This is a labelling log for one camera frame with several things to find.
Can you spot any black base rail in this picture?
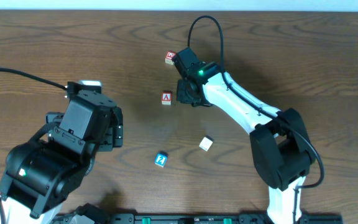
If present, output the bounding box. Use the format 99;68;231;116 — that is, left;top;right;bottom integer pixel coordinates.
50;203;343;224

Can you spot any red letter A block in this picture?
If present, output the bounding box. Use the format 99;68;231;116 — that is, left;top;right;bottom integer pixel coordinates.
161;91;172;105

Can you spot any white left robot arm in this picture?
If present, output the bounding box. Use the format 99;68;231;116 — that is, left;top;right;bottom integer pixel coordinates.
0;80;123;223

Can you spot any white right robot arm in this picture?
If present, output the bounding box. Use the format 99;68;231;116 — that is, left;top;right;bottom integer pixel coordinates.
172;47;321;223

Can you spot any red number 3 block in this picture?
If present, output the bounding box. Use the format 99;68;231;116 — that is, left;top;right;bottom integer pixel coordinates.
165;51;176;65

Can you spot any plain wooden ball block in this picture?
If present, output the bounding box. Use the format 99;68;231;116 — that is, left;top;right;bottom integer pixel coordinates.
199;136;213;151

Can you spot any blue number 2 block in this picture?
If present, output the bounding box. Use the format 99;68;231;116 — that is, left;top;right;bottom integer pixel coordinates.
154;152;167;167

